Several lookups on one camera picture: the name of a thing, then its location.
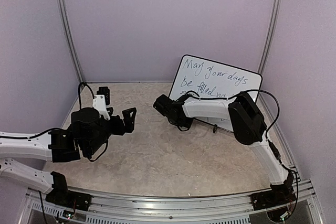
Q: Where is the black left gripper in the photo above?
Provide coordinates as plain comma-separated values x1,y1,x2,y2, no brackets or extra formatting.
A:
85,107,136,156

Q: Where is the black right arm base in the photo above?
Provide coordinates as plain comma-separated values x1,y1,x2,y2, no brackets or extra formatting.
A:
250,167,299,223

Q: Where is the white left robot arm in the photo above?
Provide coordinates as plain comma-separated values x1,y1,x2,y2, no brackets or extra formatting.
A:
1,108,136,206

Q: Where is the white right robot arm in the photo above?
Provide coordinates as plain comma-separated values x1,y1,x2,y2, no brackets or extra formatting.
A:
153,90,293,205

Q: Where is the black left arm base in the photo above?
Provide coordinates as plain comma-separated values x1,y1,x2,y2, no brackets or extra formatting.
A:
45,172,92,219

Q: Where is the black whiteboard stand foot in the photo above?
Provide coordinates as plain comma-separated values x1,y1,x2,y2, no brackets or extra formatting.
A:
212,124,218,133

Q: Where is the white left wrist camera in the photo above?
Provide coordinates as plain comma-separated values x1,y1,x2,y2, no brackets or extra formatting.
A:
92,87,110,121

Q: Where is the black left camera cable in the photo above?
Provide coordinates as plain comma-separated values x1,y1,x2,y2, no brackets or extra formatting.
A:
77,81,96,111

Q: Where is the aluminium front rail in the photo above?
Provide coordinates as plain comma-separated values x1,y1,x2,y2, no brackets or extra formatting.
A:
18,179,323,224

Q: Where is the aluminium corner post left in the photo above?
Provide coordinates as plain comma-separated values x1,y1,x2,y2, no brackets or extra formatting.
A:
57,0,85,82

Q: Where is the aluminium corner post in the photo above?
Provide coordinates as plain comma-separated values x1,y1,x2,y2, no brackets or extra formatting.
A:
258,0,281,75
57,0,85,82

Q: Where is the aluminium corner post right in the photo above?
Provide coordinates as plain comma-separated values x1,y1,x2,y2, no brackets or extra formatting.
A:
258,0,281,75

